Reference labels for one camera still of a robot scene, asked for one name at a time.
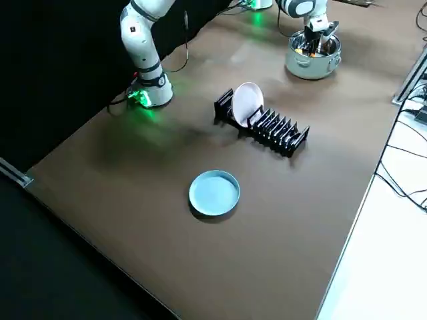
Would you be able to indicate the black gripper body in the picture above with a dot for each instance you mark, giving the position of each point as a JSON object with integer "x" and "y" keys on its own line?
{"x": 322, "y": 33}

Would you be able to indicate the yellow corn cob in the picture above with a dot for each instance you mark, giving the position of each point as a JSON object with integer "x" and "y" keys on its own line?
{"x": 298, "y": 52}

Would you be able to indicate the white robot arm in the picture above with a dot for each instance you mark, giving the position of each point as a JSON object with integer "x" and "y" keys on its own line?
{"x": 143, "y": 50}

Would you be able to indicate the white round plate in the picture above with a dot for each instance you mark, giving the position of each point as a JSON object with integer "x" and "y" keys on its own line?
{"x": 247, "y": 103}

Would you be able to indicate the light blue round plate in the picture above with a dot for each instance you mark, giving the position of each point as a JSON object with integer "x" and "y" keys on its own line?
{"x": 213, "y": 193}

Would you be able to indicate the black slotted dish rack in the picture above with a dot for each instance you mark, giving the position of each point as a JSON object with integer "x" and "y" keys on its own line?
{"x": 280, "y": 135}

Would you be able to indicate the aluminium frame post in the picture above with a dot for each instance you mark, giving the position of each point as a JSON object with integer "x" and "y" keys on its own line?
{"x": 408, "y": 80}
{"x": 16, "y": 173}

